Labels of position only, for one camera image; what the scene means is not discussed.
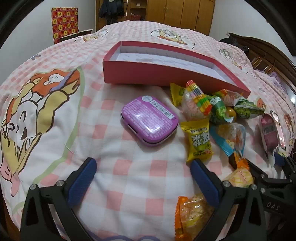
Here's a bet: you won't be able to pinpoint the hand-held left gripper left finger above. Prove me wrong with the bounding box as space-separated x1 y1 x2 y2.
21 157 97 241

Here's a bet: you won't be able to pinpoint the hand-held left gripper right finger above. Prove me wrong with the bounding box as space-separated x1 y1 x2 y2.
191 159 269 241

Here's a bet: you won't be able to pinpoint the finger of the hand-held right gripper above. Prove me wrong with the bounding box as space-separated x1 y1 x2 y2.
246 160 270 186
274 154 296 180

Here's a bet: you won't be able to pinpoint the orange egg packet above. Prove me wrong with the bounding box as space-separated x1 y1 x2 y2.
228 151 255 188

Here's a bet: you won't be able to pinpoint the yellow snack packet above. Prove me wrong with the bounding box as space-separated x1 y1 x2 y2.
180 119 213 162

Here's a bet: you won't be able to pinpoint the pink white spout pouch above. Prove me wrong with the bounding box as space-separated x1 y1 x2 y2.
260 115 281 166

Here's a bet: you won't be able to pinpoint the clear packet with blue edge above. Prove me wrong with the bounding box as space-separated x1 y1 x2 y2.
209 122 246 158

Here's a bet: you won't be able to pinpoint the green pea packet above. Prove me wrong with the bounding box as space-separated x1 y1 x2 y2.
233 97 265 120
208 94 234 126

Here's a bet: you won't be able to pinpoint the yellow ball jelly cup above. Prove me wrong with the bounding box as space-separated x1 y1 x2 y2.
225 106 237 122

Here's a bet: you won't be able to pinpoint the rainbow striped candy packet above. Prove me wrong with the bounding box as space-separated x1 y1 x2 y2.
181 80 212 121

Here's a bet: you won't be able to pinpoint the burger gummy packet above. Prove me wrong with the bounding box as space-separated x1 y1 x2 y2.
213 89 242 107

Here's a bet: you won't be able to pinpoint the purple candy tin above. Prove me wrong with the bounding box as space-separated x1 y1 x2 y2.
121 95 179 147

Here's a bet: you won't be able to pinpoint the green packet with yellow end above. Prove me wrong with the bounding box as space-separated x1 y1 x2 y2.
170 83 186 107

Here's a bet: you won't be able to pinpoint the red cardboard box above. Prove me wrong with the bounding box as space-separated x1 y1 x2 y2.
102 41 251 100

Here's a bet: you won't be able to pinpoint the pink checked printed bedsheet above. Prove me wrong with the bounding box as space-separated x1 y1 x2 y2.
0 20 296 241

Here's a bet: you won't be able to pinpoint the purple knitted cloth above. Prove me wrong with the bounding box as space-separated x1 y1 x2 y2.
269 72 285 88

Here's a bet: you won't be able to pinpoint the dark wooden headboard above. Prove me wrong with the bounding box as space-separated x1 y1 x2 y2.
228 32 296 98

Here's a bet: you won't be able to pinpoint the dark cloth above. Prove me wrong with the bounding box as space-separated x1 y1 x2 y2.
220 35 249 50

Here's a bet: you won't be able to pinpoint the wooden chair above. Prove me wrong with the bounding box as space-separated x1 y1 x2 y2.
59 29 93 42

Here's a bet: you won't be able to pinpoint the red yellow patterned cloth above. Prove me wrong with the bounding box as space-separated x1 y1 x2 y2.
51 8 79 44

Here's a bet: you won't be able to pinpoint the wooden wardrobe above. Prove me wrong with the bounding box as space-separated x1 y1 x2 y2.
96 0 215 36

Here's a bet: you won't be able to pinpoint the dark hanging jackets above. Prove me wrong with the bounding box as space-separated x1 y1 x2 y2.
99 0 125 18

